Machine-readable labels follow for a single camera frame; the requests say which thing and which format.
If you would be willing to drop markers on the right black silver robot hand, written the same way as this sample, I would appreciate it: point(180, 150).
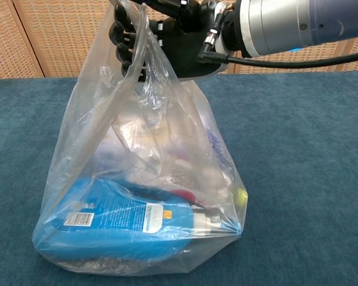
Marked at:
point(185, 38)

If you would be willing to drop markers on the clear plastic bag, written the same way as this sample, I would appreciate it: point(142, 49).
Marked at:
point(107, 119)

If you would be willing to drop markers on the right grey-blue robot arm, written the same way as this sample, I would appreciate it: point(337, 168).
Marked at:
point(286, 24)

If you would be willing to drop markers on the bamboo folding screen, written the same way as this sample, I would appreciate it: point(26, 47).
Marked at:
point(62, 35)

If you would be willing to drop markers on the red round item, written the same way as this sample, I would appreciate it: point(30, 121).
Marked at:
point(185, 195)

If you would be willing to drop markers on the blue carpet table mat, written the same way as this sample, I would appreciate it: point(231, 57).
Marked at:
point(301, 149)

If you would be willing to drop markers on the small yellow-green ball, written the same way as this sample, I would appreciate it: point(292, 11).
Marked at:
point(241, 197)

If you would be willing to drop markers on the blue product package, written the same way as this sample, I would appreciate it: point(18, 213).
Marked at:
point(116, 238)

